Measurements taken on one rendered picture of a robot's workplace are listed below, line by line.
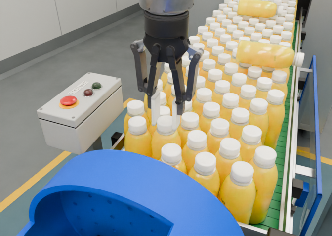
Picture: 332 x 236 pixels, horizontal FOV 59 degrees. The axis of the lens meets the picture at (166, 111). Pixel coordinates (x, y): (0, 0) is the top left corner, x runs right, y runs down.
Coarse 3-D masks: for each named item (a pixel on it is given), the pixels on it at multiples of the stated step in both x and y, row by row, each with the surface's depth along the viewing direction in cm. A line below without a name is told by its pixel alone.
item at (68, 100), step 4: (68, 96) 67; (72, 96) 67; (60, 100) 66; (64, 100) 65; (68, 100) 65; (72, 100) 65; (76, 100) 66; (64, 104) 65; (68, 104) 65; (72, 104) 66
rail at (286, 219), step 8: (296, 72) 105; (296, 80) 101; (296, 88) 96; (296, 96) 92; (296, 104) 88; (288, 160) 72; (288, 168) 69; (288, 176) 66; (288, 184) 63; (288, 192) 61; (288, 200) 59; (288, 208) 58; (288, 216) 56; (288, 224) 55; (288, 232) 53
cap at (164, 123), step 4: (160, 116) 63; (164, 116) 62; (168, 116) 62; (160, 120) 61; (164, 120) 61; (168, 120) 61; (160, 124) 60; (164, 124) 60; (168, 124) 60; (160, 128) 61; (164, 128) 60; (168, 128) 60; (164, 132) 61; (168, 132) 61
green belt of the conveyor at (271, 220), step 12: (288, 84) 115; (288, 96) 107; (288, 108) 101; (288, 120) 95; (276, 156) 81; (276, 192) 71; (276, 204) 68; (276, 216) 65; (264, 228) 63; (276, 228) 63
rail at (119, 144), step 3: (123, 135) 76; (120, 138) 75; (123, 138) 76; (117, 141) 74; (120, 141) 74; (123, 141) 76; (114, 144) 73; (117, 144) 73; (120, 144) 75; (123, 144) 77; (111, 147) 72; (114, 147) 72; (117, 147) 74; (120, 147) 75
